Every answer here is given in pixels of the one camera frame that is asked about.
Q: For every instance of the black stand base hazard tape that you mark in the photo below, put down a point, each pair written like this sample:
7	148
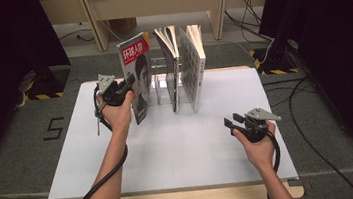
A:
273	58
48	82

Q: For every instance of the person's right hand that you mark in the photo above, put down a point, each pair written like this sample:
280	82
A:
261	153

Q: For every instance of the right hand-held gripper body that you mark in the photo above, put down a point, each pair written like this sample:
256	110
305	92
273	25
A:
254	127

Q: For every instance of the clear acrylic file rack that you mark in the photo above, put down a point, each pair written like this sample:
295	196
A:
162	94

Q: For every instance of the white magazine with picture grid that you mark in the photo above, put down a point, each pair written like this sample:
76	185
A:
190	64

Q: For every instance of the grey table corner bracket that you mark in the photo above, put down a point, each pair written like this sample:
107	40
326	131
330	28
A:
300	184

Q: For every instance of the person's left hand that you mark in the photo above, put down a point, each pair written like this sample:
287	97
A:
118	118

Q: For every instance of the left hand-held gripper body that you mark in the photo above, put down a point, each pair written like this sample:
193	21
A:
111	90

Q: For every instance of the dark magazine with red print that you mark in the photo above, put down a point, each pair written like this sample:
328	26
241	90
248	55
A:
139	83

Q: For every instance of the purple magazine dark spine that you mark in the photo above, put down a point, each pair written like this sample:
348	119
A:
170	90

